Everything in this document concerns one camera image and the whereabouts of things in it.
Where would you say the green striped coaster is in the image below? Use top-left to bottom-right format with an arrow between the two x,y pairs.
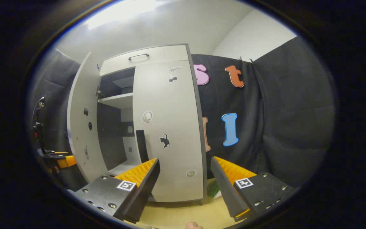
207,180 -> 222,199

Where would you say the white cabinet door camera sticker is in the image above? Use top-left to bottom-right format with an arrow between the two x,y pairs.
67,52 -> 109,184

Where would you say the white and grey cabinet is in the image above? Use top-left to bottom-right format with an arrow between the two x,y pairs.
96,44 -> 209,205

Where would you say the white cabinet door cat sticker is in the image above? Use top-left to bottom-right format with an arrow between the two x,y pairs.
132,60 -> 207,203

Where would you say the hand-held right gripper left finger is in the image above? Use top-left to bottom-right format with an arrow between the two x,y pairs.
67,158 -> 160,224

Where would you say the white cabinet shelf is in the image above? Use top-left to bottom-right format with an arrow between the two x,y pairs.
98,93 -> 134,109

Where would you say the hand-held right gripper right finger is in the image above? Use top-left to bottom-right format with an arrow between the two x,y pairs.
210,156 -> 295,222

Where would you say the white cabinet drawer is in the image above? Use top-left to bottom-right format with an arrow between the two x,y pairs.
99,45 -> 190,76

